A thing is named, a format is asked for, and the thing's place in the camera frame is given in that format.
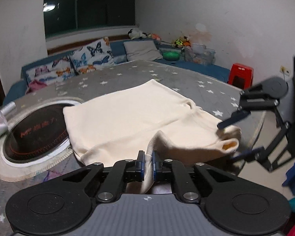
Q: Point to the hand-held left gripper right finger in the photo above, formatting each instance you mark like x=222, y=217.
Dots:
x=154, y=165

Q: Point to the yellow-green plush toy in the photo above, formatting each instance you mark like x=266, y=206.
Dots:
x=179, y=41

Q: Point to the pink cloth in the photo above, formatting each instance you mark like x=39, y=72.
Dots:
x=38, y=86

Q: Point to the blue sofa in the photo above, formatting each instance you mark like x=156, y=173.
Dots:
x=211, y=70

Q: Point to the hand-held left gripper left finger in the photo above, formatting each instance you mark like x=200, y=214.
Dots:
x=141, y=164

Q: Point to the black and white plush toy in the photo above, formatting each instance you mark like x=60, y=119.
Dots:
x=135, y=33

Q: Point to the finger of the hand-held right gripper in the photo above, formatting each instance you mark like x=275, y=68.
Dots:
x=233, y=121
x=250, y=153

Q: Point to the pink and orange plush toy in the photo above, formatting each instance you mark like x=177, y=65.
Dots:
x=154, y=36

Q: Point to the clear plastic storage box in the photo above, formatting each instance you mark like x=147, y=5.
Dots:
x=199, y=55

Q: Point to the wide butterfly print pillow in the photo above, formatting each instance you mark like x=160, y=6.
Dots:
x=49, y=71

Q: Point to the square butterfly print pillow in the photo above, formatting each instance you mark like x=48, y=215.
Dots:
x=93, y=56

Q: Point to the brown wooden wall panel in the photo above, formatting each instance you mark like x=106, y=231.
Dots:
x=64, y=48

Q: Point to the round black induction cooktop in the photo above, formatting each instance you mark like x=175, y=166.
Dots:
x=34, y=132

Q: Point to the green-framed window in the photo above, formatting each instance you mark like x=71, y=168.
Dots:
x=100, y=7

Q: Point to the cream sweater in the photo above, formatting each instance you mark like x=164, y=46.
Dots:
x=137, y=113

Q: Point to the white wall socket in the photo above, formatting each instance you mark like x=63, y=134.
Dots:
x=286, y=71

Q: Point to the green bowl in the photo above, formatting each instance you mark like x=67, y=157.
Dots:
x=171, y=55

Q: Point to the red plastic stool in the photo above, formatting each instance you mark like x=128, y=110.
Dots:
x=241, y=70

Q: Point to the grey pillow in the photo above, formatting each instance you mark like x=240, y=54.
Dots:
x=142, y=50

